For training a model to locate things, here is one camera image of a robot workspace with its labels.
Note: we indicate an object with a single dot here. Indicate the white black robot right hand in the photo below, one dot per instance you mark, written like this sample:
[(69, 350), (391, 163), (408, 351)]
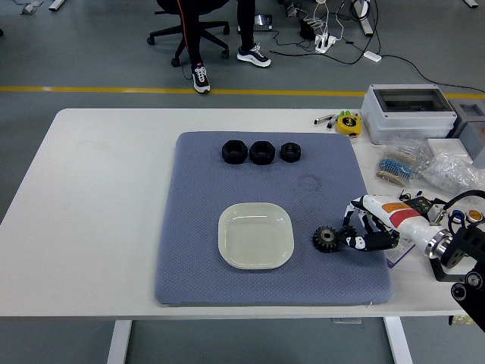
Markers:
[(401, 216)]

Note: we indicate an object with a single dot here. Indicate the small black gear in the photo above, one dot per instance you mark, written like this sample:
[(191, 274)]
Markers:
[(349, 231)]

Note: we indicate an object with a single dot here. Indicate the large black gear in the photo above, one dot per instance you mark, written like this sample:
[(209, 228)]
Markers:
[(321, 244)]

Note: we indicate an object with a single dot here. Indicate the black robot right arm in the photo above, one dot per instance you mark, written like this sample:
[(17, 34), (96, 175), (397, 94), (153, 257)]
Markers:
[(462, 250)]

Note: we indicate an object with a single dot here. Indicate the small black hex nut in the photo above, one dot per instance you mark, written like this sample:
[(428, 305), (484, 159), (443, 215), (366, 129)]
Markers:
[(285, 155)]

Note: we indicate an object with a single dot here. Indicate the large black hex nut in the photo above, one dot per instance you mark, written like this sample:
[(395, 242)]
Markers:
[(227, 155), (254, 156)]

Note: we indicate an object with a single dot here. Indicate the black digital display module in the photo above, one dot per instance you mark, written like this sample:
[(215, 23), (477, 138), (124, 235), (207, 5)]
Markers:
[(420, 204)]

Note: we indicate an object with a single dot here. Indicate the purple white barcode card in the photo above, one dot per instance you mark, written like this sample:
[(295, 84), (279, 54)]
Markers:
[(398, 258)]

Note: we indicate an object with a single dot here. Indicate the bag of blue resistors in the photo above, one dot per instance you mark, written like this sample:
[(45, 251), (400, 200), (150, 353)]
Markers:
[(394, 167)]

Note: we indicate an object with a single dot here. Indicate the clear bag of small parts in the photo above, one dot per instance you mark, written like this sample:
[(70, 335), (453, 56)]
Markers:
[(451, 172)]

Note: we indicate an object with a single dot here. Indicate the yellow tape measure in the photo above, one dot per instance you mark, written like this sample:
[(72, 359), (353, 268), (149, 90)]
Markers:
[(348, 125)]

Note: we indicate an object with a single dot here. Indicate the grey device with red button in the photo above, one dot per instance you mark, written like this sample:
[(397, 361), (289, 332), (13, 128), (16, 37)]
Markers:
[(473, 132)]

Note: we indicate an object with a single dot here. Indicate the white under-desk control panel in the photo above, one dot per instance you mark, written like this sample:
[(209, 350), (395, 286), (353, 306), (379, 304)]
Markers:
[(346, 321)]

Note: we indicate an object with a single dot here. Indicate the black silver marker pen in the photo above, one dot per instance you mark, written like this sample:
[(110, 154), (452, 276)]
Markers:
[(324, 119)]

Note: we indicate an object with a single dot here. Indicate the white table leg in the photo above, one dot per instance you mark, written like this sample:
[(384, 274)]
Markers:
[(119, 341), (398, 341)]

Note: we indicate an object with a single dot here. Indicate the white square plate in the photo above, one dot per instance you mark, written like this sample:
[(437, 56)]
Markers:
[(254, 239)]

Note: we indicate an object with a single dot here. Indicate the white power adapter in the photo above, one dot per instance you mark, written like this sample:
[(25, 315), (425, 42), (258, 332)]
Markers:
[(373, 56)]

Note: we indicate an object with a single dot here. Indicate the white power strip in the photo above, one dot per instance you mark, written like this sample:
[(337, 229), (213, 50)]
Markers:
[(325, 43)]

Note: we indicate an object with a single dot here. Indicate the white desk leg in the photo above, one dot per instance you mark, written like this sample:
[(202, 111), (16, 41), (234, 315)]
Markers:
[(364, 22)]

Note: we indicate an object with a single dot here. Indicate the blue-grey quilted mat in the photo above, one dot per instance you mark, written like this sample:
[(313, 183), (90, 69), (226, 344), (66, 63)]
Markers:
[(197, 212)]

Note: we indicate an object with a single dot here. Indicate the black power brick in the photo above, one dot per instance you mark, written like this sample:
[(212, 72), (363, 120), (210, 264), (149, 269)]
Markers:
[(307, 29)]

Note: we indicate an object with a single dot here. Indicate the white desk foot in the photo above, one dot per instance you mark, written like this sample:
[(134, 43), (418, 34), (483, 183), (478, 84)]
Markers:
[(57, 4), (471, 3)]

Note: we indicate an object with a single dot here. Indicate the black desk phone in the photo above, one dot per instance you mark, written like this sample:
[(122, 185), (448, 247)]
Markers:
[(263, 22)]

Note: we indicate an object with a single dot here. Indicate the black office chair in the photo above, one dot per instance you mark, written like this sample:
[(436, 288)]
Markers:
[(212, 38)]

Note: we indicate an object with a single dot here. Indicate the person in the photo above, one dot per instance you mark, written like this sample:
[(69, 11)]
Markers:
[(191, 34)]

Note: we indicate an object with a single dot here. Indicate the grey electrical enclosure box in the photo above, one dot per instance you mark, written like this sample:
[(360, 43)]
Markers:
[(409, 125)]

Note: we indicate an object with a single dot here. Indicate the grey metal bracket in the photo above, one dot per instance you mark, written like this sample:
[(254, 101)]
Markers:
[(30, 7)]

